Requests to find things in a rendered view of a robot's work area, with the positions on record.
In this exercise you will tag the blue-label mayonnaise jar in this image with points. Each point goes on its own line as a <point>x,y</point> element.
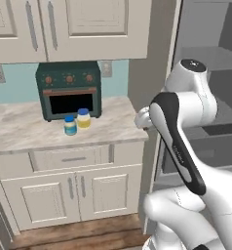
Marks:
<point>70,128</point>

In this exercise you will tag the cream drawer front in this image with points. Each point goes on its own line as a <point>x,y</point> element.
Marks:
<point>49,159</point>

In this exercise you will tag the open grey fridge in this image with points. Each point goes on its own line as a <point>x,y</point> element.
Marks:
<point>199,26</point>

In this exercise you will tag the dark green toaster oven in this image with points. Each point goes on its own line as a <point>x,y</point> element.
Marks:
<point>68,78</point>

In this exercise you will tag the grey fridge drawer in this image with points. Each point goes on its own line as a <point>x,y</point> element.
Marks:
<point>218,146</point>

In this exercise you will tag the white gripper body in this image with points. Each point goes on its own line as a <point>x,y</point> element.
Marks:
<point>142,119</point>

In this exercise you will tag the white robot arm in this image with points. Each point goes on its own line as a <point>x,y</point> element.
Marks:
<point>192,107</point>

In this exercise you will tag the yellow mayonnaise jar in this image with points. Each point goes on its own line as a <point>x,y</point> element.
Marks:
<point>84,120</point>

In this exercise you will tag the cream base cupboard door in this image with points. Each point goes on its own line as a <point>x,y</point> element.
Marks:
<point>40,205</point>
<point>111,192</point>

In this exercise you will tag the grey fridge shelf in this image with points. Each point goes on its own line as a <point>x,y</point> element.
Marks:
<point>215,58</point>

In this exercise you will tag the cream wall cupboard door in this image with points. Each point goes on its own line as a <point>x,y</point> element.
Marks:
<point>10,45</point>
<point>95,42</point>

